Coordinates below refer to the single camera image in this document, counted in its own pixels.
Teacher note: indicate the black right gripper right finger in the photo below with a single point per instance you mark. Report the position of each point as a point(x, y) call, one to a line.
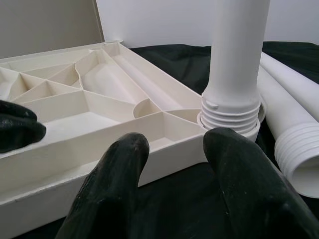
point(249, 189)

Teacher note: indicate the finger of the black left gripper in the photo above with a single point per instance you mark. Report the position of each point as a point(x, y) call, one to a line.
point(17, 129)

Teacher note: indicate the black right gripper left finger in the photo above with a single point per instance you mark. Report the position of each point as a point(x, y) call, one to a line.
point(109, 189)

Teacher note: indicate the white plastic table leg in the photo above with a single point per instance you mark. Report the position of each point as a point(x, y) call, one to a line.
point(294, 139)
point(236, 62)
point(294, 68)

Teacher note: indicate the white plastic children table top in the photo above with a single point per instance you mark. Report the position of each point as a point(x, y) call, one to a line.
point(99, 82)

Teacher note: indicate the black table cloth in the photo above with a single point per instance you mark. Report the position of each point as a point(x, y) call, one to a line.
point(174, 206)

